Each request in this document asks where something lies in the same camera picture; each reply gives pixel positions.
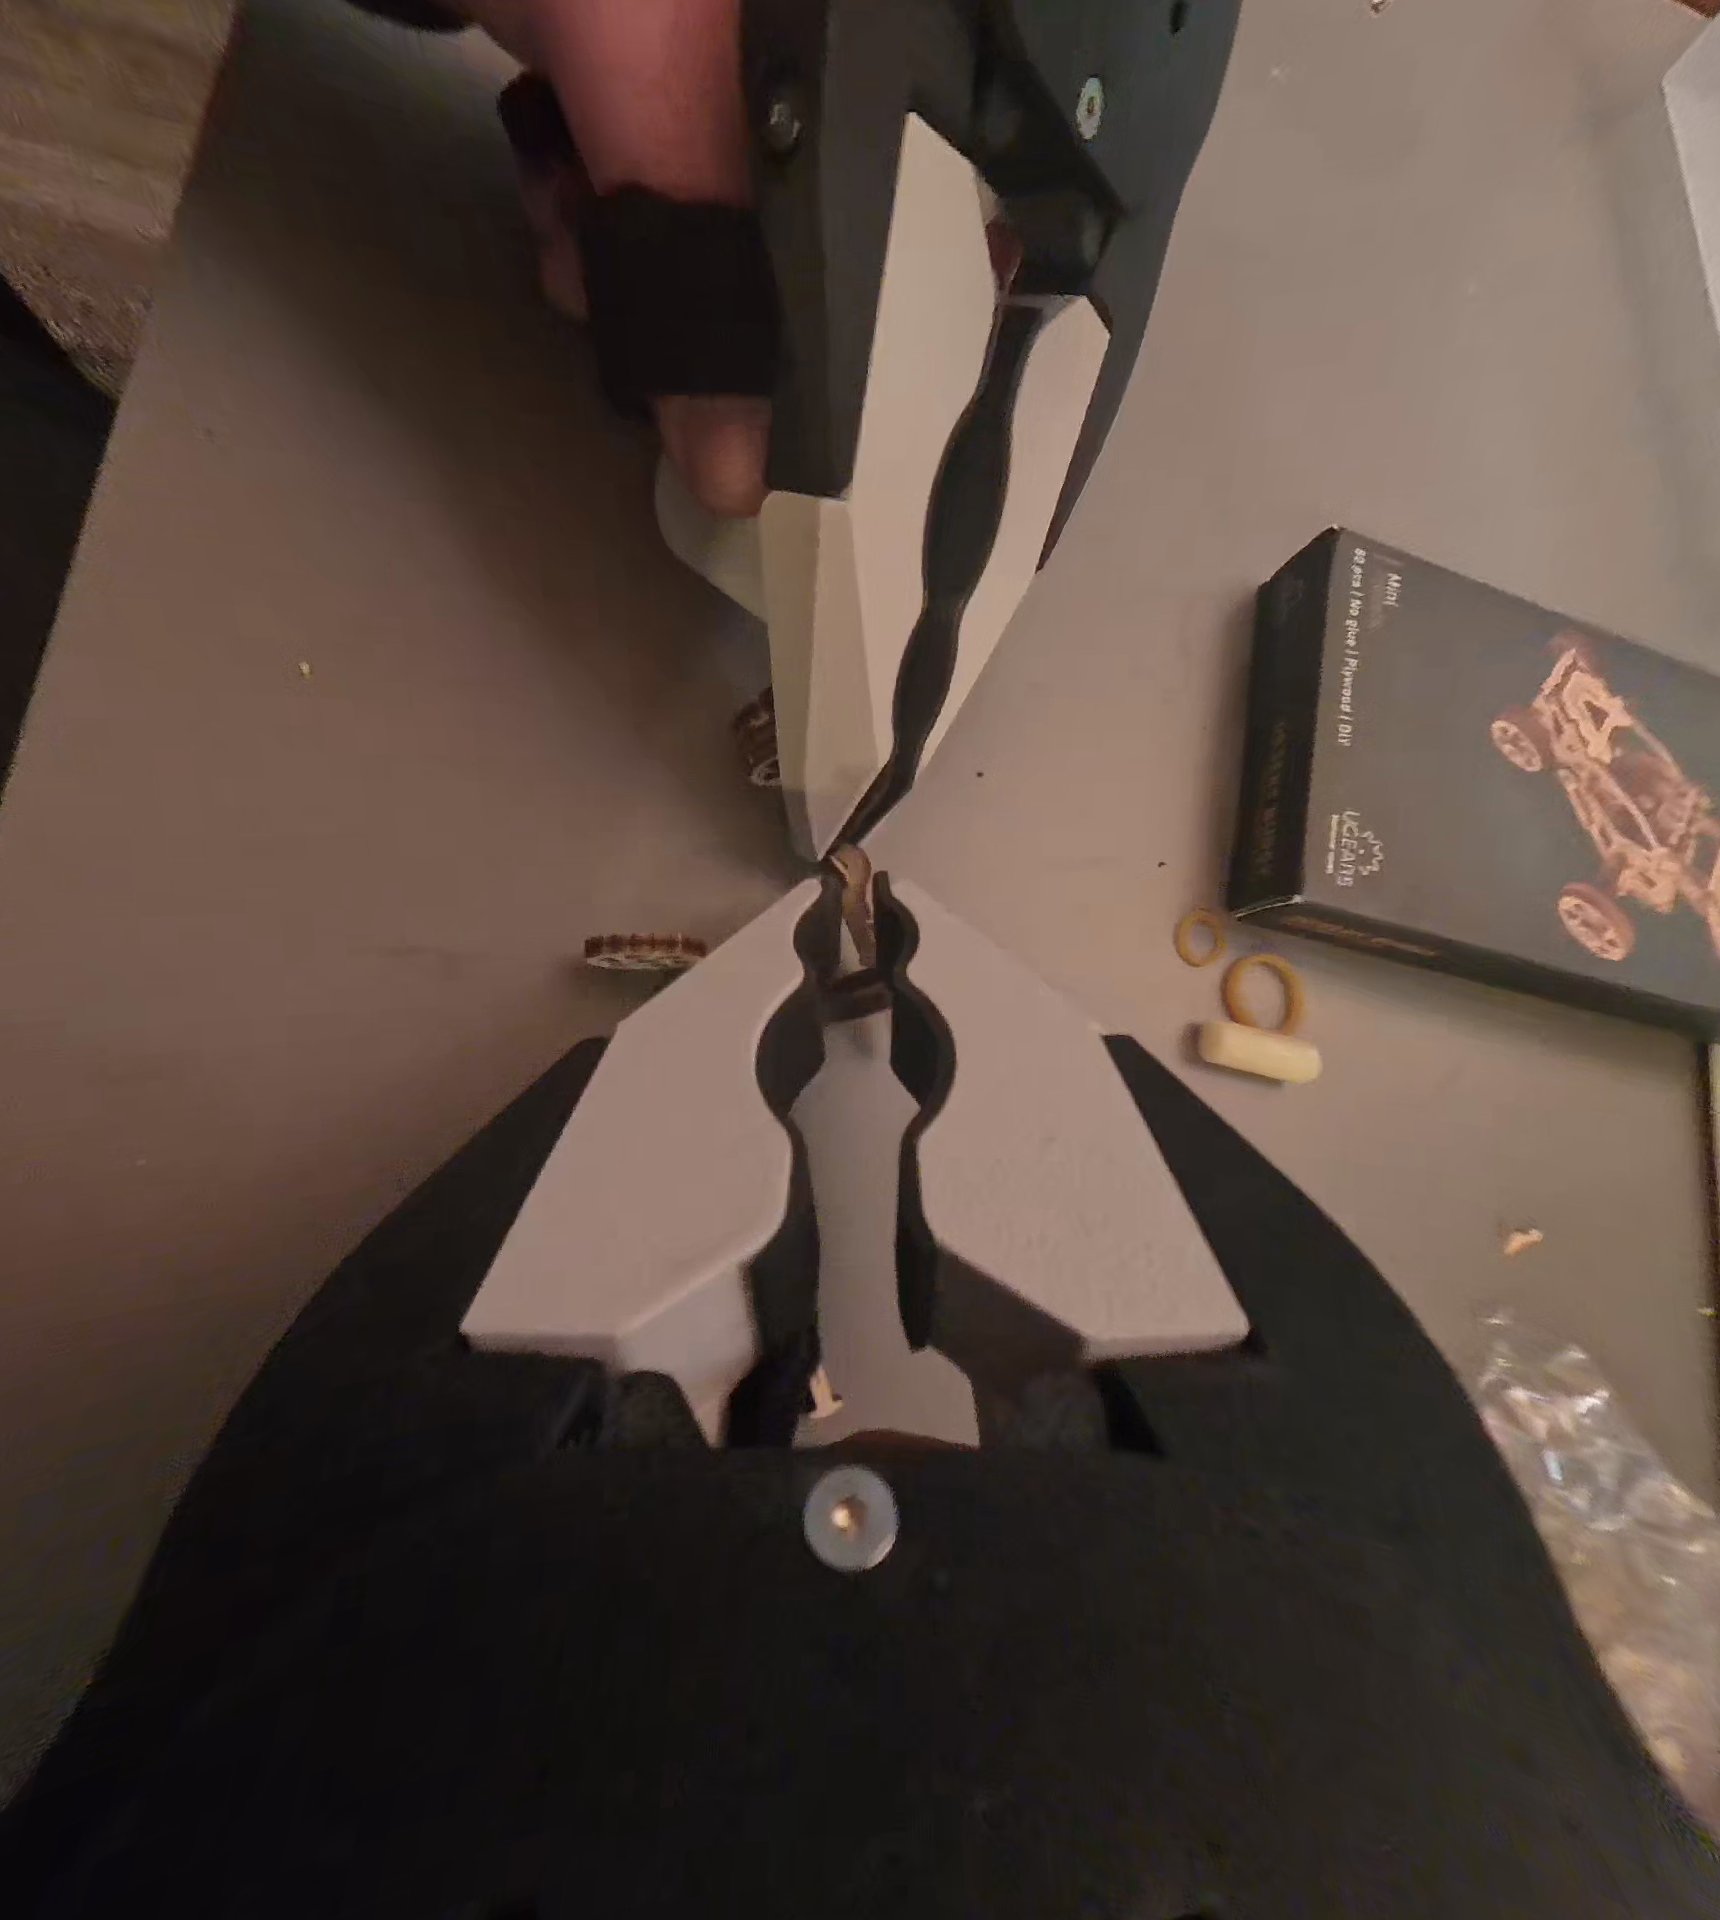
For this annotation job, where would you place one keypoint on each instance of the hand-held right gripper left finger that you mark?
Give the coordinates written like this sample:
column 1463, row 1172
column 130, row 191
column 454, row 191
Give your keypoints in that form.
column 621, row 1196

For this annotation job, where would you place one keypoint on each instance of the person's left hand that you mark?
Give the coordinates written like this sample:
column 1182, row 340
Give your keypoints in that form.
column 651, row 103

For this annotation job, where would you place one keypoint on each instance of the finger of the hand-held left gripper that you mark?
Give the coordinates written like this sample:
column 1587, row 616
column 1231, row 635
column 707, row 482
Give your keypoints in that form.
column 1042, row 446
column 863, row 630

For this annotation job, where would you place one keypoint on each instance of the wooden wheel axle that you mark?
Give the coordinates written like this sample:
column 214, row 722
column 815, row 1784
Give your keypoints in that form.
column 857, row 926

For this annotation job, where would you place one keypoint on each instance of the large rubber band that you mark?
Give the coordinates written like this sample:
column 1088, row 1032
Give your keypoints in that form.
column 1231, row 995

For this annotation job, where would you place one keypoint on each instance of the black model box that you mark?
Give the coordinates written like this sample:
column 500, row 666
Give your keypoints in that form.
column 1474, row 784

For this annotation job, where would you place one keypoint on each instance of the small wooden T pin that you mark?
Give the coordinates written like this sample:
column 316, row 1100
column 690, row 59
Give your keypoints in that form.
column 824, row 1398

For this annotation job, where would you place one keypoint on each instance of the dark wooden wheel disc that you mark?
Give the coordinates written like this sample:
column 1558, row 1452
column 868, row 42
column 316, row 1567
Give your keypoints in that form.
column 641, row 953

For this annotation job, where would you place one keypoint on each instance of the clear plastic bag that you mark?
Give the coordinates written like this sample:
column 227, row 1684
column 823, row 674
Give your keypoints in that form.
column 1597, row 1499

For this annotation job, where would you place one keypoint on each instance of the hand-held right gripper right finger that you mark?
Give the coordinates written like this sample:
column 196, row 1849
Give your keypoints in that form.
column 1088, row 1196

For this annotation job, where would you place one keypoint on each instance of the white wax cylinder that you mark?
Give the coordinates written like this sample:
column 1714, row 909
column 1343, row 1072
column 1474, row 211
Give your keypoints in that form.
column 1260, row 1049

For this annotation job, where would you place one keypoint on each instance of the small rubber band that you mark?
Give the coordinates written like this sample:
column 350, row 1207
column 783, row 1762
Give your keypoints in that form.
column 1182, row 933

